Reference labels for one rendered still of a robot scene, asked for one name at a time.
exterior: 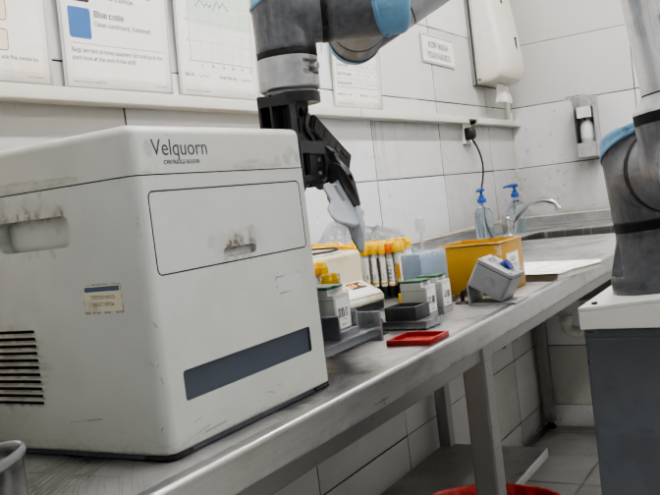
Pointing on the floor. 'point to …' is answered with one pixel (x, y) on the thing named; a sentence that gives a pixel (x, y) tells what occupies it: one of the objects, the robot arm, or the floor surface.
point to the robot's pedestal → (626, 408)
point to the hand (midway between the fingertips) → (318, 252)
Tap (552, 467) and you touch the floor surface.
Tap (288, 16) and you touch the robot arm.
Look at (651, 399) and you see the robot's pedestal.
